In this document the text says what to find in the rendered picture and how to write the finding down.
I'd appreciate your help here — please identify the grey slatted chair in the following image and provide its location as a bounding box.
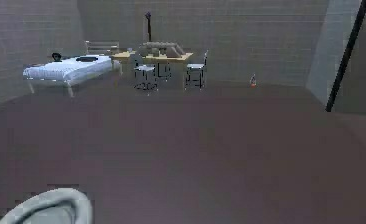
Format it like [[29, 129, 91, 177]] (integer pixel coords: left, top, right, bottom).
[[84, 40, 121, 56]]

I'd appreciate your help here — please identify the black flat object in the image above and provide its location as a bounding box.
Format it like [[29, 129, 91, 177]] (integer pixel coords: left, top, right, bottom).
[[75, 56, 99, 63]]

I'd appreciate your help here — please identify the yellow wooden table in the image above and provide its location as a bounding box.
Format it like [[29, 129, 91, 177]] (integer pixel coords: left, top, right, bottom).
[[110, 49, 194, 90]]

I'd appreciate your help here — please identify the black door frame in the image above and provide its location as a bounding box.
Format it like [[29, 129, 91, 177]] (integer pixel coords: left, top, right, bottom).
[[325, 0, 366, 113]]

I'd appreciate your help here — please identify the white chair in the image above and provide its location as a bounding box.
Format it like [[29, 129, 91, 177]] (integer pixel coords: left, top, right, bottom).
[[183, 49, 209, 91], [130, 54, 159, 92]]

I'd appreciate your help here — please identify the brown lumpy object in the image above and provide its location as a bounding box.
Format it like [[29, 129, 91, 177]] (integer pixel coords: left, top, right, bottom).
[[138, 41, 186, 59]]

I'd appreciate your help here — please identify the black floor lamp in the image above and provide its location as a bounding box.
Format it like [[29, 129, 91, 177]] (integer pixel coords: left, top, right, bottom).
[[144, 11, 153, 43]]

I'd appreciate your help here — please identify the white low table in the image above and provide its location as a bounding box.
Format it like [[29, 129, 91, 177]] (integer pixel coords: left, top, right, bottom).
[[22, 54, 123, 99]]

